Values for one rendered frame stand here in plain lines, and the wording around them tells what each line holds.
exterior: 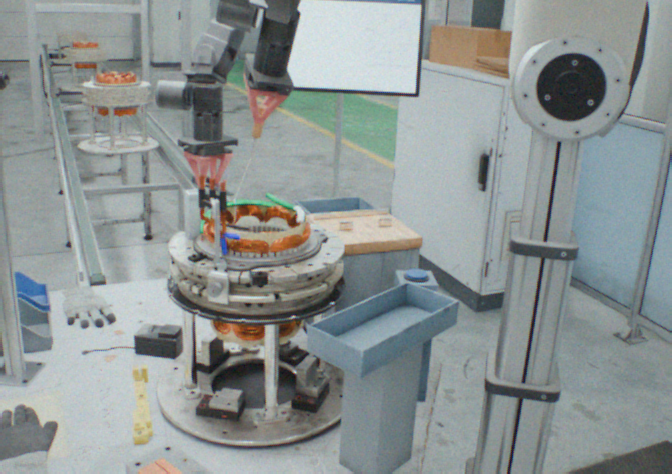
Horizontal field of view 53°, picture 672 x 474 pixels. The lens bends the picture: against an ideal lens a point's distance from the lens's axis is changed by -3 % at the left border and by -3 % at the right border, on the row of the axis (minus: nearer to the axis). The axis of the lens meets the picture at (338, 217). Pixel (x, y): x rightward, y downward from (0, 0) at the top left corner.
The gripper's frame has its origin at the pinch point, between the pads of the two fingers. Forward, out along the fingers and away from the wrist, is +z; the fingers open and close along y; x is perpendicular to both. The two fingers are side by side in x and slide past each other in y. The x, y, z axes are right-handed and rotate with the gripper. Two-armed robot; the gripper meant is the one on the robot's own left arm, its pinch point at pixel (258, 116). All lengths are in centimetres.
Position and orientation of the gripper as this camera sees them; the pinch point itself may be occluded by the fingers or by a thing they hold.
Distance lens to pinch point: 119.5
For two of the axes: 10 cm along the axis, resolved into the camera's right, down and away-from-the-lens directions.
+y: 2.6, 6.2, -7.4
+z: -2.6, 7.8, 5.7
